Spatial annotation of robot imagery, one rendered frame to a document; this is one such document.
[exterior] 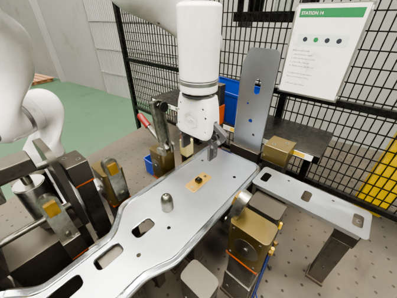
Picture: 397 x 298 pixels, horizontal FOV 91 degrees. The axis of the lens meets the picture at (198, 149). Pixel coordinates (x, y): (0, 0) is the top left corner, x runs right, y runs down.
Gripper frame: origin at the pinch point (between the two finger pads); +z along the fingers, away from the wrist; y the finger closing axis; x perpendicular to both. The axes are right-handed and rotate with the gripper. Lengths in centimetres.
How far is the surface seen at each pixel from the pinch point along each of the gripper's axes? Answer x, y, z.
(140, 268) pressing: -26.0, 7.3, 12.1
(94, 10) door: 165, -385, -37
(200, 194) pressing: -3.5, 3.9, 12.1
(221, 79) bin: 53, -30, -3
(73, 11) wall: 159, -458, -36
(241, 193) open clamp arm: -6.2, 16.9, 0.2
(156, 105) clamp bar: -0.4, -15.7, -8.2
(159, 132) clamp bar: -1.7, -13.9, -0.6
